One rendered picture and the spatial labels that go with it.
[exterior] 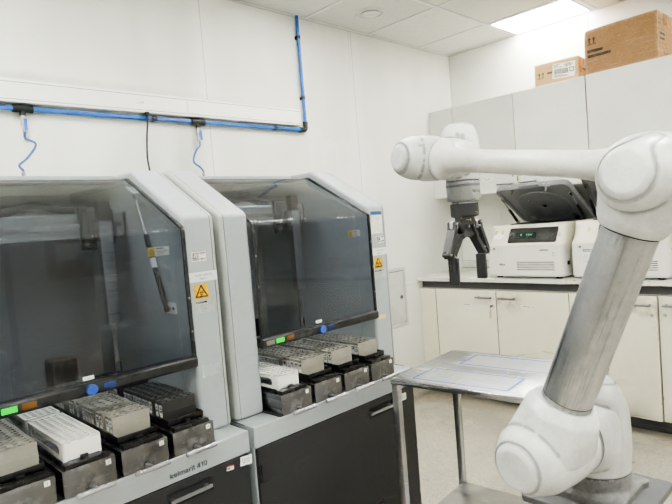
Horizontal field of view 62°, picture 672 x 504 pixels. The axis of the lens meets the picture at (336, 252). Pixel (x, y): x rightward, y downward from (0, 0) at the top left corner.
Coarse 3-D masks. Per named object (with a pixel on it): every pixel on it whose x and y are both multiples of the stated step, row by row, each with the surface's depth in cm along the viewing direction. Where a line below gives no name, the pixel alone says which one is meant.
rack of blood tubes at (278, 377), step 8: (264, 368) 208; (272, 368) 206; (280, 368) 205; (288, 368) 204; (264, 376) 199; (272, 376) 196; (280, 376) 195; (288, 376) 198; (296, 376) 200; (264, 384) 200; (272, 384) 196; (280, 384) 195; (288, 384) 198
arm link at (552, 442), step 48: (624, 144) 93; (624, 192) 92; (624, 240) 99; (624, 288) 101; (576, 336) 107; (576, 384) 109; (528, 432) 113; (576, 432) 109; (528, 480) 110; (576, 480) 114
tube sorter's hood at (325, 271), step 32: (224, 192) 213; (256, 192) 222; (288, 192) 233; (320, 192) 244; (256, 224) 194; (288, 224) 204; (320, 224) 215; (352, 224) 228; (256, 256) 193; (288, 256) 204; (320, 256) 215; (352, 256) 227; (256, 288) 194; (288, 288) 204; (320, 288) 215; (352, 288) 227; (288, 320) 203; (352, 320) 225
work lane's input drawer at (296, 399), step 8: (296, 384) 199; (304, 384) 199; (264, 392) 197; (272, 392) 196; (280, 392) 192; (288, 392) 194; (296, 392) 195; (304, 392) 198; (264, 400) 198; (272, 400) 194; (280, 400) 191; (288, 400) 193; (296, 400) 195; (304, 400) 198; (280, 408) 192; (288, 408) 193; (296, 408) 195; (304, 408) 192; (312, 408) 195
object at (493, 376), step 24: (432, 360) 216; (456, 360) 213; (480, 360) 210; (504, 360) 208; (528, 360) 205; (552, 360) 202; (408, 384) 191; (432, 384) 185; (456, 384) 183; (480, 384) 181; (504, 384) 179; (528, 384) 177; (456, 408) 228; (456, 432) 230
